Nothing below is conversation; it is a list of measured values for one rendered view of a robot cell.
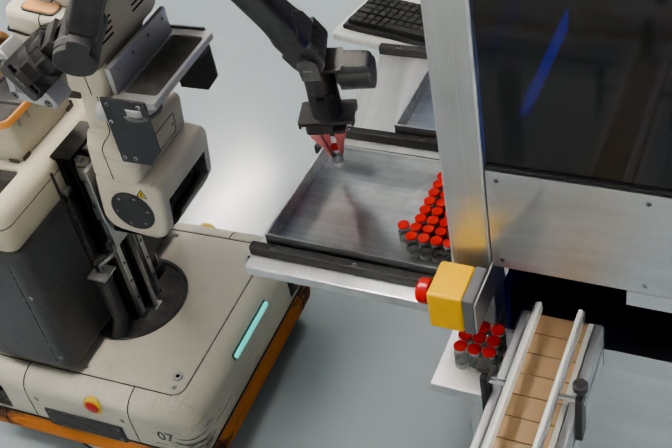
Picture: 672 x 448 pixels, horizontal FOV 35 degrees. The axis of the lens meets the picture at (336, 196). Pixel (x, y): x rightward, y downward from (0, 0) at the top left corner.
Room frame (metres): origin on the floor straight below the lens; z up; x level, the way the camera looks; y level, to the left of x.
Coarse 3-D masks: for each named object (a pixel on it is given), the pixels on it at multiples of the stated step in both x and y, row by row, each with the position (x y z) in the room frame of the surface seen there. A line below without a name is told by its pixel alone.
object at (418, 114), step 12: (420, 84) 1.72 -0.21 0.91; (420, 96) 1.72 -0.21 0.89; (408, 108) 1.66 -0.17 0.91; (420, 108) 1.69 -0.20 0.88; (432, 108) 1.68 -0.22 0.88; (408, 120) 1.66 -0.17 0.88; (420, 120) 1.65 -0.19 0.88; (432, 120) 1.64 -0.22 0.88; (396, 132) 1.61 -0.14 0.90; (408, 132) 1.60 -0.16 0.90; (420, 132) 1.58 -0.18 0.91; (432, 132) 1.57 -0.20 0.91
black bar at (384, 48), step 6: (384, 48) 1.90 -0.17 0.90; (390, 48) 1.89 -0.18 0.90; (396, 48) 1.89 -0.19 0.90; (402, 48) 1.88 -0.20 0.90; (408, 48) 1.88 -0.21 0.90; (414, 48) 1.87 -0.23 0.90; (420, 48) 1.87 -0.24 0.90; (384, 54) 1.90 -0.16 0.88; (390, 54) 1.89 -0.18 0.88; (396, 54) 1.89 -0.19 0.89; (402, 54) 1.88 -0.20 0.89; (408, 54) 1.87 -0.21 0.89; (414, 54) 1.86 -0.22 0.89; (420, 54) 1.86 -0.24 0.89; (426, 54) 1.85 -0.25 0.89
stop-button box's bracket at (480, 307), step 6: (492, 264) 1.09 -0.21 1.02; (492, 270) 1.09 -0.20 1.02; (486, 276) 1.07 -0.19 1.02; (492, 276) 1.08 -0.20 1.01; (486, 282) 1.06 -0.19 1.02; (492, 282) 1.08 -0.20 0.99; (486, 288) 1.06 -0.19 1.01; (492, 288) 1.08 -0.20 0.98; (480, 294) 1.04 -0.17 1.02; (486, 294) 1.06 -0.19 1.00; (492, 294) 1.08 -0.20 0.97; (480, 300) 1.03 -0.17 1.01; (486, 300) 1.06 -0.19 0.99; (474, 306) 1.02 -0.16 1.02; (480, 306) 1.03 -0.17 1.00; (486, 306) 1.05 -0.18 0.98; (474, 312) 1.02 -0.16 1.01; (480, 312) 1.03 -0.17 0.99; (486, 312) 1.05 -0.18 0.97; (474, 318) 1.02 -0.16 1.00; (480, 318) 1.03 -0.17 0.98; (480, 324) 1.03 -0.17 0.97
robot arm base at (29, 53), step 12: (36, 36) 1.64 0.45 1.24; (24, 48) 1.63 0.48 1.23; (36, 48) 1.61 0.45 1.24; (12, 60) 1.63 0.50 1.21; (24, 60) 1.62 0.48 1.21; (36, 60) 1.61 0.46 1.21; (48, 60) 1.60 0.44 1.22; (12, 72) 1.62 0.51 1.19; (24, 72) 1.62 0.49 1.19; (36, 72) 1.61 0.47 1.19; (48, 72) 1.61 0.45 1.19; (60, 72) 1.62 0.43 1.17; (24, 84) 1.60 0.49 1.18; (36, 84) 1.61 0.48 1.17; (48, 84) 1.62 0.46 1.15; (36, 96) 1.59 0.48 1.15
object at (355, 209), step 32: (320, 160) 1.57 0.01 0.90; (352, 160) 1.57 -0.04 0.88; (384, 160) 1.53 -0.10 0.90; (416, 160) 1.50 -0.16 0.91; (320, 192) 1.50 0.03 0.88; (352, 192) 1.48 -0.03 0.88; (384, 192) 1.46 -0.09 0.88; (416, 192) 1.44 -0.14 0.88; (288, 224) 1.43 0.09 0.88; (320, 224) 1.41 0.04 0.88; (352, 224) 1.39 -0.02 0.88; (384, 224) 1.38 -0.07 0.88; (352, 256) 1.29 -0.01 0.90; (384, 256) 1.30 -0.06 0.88
